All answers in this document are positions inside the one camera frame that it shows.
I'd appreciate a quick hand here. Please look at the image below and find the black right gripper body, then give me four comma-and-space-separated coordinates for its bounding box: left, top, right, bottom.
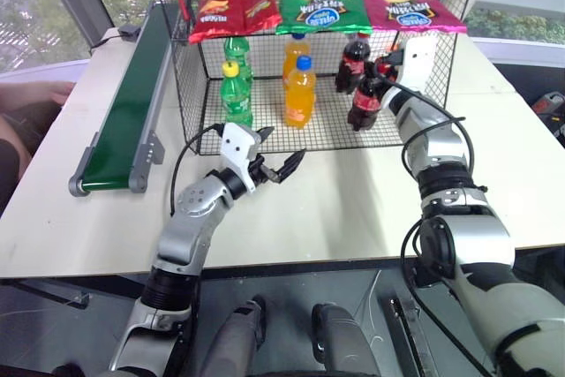
378, 49, 406, 83

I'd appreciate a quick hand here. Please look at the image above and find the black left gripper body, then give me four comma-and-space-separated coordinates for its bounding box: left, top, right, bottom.
245, 153, 284, 187

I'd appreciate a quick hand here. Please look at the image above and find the cola bottle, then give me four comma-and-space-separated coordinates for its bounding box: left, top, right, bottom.
335, 32, 373, 94
347, 65, 386, 132

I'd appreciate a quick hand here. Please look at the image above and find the green conveyor belt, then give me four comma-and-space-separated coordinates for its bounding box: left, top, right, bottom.
68, 1, 178, 198

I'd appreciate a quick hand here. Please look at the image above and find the person's bare hand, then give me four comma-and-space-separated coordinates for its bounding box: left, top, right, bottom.
42, 79, 76, 105

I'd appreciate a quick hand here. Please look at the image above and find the green soda bottle yellow cap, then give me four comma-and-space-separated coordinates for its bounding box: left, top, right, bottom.
219, 61, 255, 129

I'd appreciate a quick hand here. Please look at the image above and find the orange soda bottle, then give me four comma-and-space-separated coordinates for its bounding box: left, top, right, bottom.
283, 55, 318, 130
282, 32, 310, 82

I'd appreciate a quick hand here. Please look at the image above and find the magenta chips bag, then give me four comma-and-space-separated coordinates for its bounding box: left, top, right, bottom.
358, 0, 468, 34

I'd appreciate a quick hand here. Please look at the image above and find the green chips bag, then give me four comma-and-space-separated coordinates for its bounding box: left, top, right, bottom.
275, 0, 374, 37

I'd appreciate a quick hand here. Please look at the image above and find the red chips bag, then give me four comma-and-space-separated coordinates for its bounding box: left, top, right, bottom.
187, 0, 283, 45

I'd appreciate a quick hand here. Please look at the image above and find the black and red device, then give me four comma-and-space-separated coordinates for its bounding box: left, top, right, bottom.
529, 90, 565, 148

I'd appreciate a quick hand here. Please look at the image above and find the person's leg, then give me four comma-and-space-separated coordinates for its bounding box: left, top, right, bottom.
0, 101, 63, 217

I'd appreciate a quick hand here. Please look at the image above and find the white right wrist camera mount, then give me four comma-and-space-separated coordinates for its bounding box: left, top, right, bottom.
398, 35, 439, 98

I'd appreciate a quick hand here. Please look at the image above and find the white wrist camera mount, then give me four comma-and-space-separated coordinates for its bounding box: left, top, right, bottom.
219, 123, 262, 193
398, 35, 439, 98

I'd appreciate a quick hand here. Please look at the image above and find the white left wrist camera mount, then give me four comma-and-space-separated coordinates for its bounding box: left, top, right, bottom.
219, 123, 262, 193

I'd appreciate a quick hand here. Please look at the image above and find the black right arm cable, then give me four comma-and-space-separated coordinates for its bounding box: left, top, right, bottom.
399, 115, 489, 338

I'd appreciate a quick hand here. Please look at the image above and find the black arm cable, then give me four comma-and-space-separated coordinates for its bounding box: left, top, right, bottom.
169, 122, 226, 219
399, 115, 489, 338

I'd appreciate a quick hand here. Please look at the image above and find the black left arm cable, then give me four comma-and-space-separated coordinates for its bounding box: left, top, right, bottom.
169, 122, 226, 219

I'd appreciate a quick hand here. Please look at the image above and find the black wire grid rack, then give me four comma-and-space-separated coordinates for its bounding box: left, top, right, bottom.
147, 0, 486, 156

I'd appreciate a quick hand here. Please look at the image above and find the black adapter cable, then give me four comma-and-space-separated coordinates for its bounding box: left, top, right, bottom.
90, 30, 121, 50

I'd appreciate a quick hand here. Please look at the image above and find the black table frame bar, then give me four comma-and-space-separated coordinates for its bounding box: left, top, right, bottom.
0, 278, 90, 308
381, 295, 442, 377

